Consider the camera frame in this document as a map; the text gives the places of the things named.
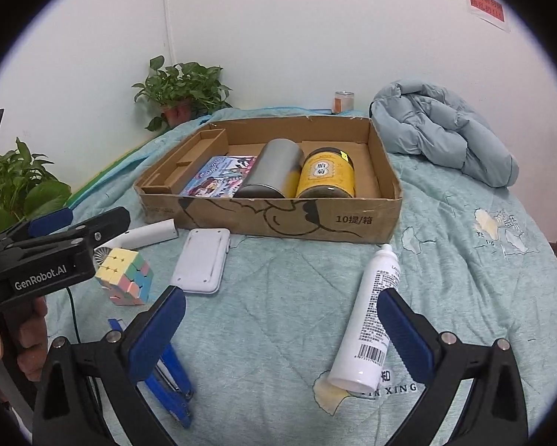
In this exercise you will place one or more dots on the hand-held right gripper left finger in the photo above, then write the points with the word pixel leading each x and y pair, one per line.
pixel 155 334

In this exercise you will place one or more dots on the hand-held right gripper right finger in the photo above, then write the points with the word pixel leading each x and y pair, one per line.
pixel 404 334

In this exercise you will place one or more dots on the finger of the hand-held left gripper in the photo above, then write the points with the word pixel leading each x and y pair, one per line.
pixel 50 223
pixel 102 230

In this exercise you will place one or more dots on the white spray bottle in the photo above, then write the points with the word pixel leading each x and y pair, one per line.
pixel 369 316

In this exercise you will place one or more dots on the white handheld fan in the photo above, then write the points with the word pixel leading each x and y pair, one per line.
pixel 143 234

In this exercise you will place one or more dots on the blue stapler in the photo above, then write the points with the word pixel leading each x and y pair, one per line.
pixel 171 381

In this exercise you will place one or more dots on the pastel puzzle cube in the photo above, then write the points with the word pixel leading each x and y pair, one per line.
pixel 125 278

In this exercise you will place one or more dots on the white plastic case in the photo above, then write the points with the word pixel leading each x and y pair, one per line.
pixel 202 260

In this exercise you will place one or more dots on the narrow cardboard insert tray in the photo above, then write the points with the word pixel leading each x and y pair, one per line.
pixel 185 158

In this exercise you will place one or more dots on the cartoon printed box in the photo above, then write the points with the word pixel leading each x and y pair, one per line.
pixel 218 176

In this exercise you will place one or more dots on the large cardboard box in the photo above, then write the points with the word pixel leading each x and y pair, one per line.
pixel 283 218

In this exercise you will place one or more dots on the yellow dried flower jar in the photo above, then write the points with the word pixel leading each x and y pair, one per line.
pixel 327 174

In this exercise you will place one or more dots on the silver metal can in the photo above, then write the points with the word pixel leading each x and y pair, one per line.
pixel 274 167

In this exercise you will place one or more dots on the person's left hand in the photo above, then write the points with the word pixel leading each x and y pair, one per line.
pixel 27 339

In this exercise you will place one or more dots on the large leafy green plant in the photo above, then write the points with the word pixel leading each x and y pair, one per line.
pixel 23 186

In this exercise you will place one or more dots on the teal printed quilt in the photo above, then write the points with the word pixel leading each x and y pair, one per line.
pixel 283 288

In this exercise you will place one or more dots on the small potted green plant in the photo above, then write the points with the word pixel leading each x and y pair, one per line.
pixel 185 86

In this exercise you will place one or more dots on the light blue puffer jacket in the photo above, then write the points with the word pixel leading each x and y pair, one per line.
pixel 446 130

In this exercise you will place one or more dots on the small orange label glass jar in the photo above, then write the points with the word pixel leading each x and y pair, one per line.
pixel 344 102

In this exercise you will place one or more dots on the red wall notice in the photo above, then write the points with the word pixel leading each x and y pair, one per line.
pixel 487 9

